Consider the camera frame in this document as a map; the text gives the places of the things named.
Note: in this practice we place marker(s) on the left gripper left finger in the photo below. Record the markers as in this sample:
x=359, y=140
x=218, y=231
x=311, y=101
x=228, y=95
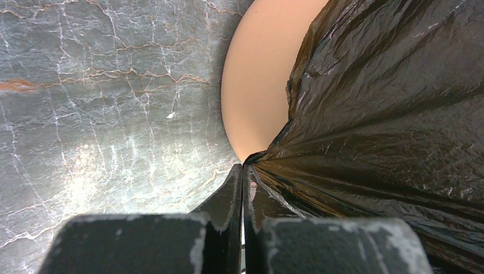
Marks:
x=205, y=240

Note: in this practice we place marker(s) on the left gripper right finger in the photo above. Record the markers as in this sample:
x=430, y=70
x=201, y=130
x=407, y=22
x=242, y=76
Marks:
x=281, y=239

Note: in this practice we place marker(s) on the black plastic trash bag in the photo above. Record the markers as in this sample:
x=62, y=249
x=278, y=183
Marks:
x=385, y=119

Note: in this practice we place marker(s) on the orange plastic trash bin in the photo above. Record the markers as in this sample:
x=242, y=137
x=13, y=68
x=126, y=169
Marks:
x=260, y=58

